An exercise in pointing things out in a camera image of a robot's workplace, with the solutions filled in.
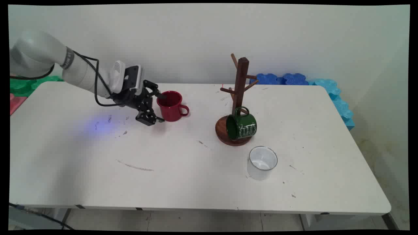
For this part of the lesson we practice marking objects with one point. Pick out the light blue foam tile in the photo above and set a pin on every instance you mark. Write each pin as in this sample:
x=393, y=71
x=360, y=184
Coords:
x=339, y=104

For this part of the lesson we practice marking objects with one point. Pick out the white enamel mug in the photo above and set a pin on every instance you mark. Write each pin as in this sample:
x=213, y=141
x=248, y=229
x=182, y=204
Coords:
x=258, y=173

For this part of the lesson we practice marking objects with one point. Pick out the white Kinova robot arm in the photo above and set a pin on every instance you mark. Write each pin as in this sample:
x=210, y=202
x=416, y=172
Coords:
x=39, y=55

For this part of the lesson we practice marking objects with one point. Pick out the red enamel mug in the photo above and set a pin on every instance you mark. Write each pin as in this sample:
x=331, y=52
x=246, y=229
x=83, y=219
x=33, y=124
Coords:
x=169, y=112

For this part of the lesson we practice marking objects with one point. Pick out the black and white wrist camera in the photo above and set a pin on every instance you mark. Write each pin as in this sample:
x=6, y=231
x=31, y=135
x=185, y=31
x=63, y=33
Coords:
x=134, y=78

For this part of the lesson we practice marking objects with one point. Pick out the dark blue foam tile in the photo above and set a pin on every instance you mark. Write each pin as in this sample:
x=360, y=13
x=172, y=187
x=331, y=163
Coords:
x=266, y=79
x=295, y=79

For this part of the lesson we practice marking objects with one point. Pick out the dark table leg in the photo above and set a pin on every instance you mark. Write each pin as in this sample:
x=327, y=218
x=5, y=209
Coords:
x=66, y=218

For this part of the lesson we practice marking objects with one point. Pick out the green enamel mug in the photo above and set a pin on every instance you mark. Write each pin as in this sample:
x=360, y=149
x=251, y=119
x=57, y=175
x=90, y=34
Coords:
x=245, y=127

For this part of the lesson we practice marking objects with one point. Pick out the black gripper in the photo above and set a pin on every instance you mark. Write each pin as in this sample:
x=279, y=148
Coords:
x=134, y=99

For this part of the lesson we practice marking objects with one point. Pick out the red foam tile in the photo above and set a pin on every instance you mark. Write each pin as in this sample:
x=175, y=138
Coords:
x=16, y=102

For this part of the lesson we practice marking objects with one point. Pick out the wooden mug tree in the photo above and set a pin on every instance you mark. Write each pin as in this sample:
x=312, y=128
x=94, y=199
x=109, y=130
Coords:
x=242, y=75

